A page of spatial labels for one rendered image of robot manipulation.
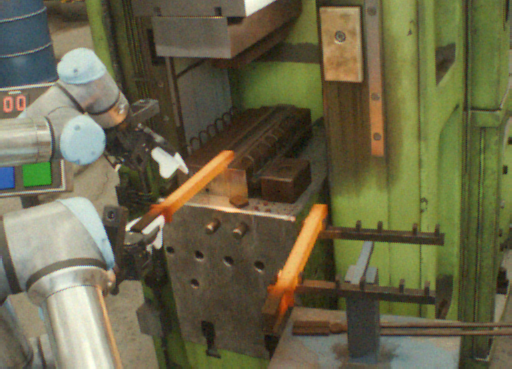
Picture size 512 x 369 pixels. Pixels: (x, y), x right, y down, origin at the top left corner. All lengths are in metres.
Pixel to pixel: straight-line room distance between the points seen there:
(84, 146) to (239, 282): 0.79
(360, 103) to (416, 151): 0.17
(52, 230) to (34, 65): 5.33
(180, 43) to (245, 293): 0.64
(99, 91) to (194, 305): 0.82
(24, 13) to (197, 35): 4.63
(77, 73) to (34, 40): 5.00
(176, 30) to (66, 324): 0.89
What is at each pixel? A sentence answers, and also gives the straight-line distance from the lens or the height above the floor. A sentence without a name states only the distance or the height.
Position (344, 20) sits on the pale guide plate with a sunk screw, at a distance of 1.65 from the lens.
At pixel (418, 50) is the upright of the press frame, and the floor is 1.26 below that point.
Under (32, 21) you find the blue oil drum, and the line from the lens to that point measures 6.29.
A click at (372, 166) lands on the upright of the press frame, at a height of 0.97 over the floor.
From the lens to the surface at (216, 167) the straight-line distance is 1.75.
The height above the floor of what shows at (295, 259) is 0.95.
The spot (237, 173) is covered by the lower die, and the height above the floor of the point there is 0.98.
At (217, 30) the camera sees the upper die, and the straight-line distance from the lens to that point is 1.65.
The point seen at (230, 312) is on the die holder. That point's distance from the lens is 1.93.
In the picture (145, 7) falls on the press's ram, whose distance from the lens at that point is 1.74.
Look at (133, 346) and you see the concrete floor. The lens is 2.89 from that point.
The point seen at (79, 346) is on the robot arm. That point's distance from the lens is 0.98.
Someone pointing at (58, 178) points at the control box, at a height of 0.99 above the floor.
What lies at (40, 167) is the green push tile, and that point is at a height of 1.02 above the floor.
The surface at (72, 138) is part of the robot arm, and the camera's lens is 1.17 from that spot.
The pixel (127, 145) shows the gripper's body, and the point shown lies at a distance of 1.44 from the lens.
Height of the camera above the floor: 1.73
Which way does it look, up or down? 25 degrees down
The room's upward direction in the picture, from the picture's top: 7 degrees counter-clockwise
